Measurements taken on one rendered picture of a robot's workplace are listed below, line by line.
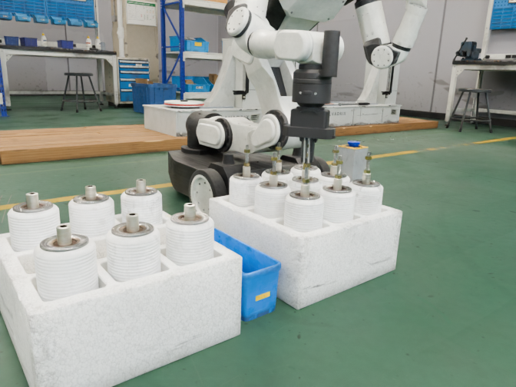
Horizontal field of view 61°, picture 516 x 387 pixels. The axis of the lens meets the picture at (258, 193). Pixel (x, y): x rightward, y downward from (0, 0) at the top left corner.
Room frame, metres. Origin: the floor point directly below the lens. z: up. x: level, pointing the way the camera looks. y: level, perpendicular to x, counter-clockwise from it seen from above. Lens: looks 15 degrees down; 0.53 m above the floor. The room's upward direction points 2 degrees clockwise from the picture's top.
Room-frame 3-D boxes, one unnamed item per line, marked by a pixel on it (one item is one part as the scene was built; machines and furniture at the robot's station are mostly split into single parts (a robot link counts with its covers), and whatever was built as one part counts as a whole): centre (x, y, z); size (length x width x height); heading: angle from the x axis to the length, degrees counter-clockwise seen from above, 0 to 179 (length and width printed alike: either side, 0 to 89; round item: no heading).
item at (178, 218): (0.82, 0.13, 0.25); 0.08 x 0.08 x 0.01
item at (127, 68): (6.60, 1.97, 0.35); 0.59 x 0.47 x 0.69; 38
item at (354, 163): (1.43, -0.31, 0.16); 0.07 x 0.07 x 0.31; 39
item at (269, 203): (1.12, -0.04, 0.16); 0.10 x 0.10 x 0.18
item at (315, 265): (1.19, -0.13, 0.09); 0.39 x 0.39 x 0.18; 39
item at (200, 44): (6.43, 1.03, 0.90); 0.50 x 0.38 x 0.21; 39
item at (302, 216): (1.03, -0.11, 0.16); 0.10 x 0.10 x 0.18
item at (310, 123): (1.03, -0.12, 0.46); 0.13 x 0.10 x 0.12; 72
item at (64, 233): (0.68, 0.32, 0.26); 0.02 x 0.02 x 0.03
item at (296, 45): (1.05, -0.08, 0.60); 0.13 x 0.09 x 0.07; 37
